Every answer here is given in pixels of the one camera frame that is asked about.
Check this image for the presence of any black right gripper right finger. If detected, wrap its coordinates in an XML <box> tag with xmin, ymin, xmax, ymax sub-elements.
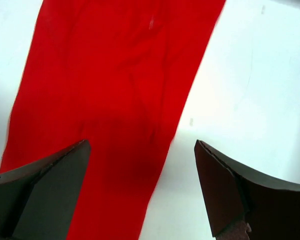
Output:
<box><xmin>194</xmin><ymin>140</ymin><xmax>300</xmax><ymax>240</ymax></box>

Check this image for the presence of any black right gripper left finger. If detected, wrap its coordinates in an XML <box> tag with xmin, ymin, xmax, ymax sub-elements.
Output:
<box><xmin>0</xmin><ymin>140</ymin><xmax>91</xmax><ymax>240</ymax></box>

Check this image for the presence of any red t shirt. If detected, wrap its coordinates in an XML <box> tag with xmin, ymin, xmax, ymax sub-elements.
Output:
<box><xmin>0</xmin><ymin>0</ymin><xmax>225</xmax><ymax>240</ymax></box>

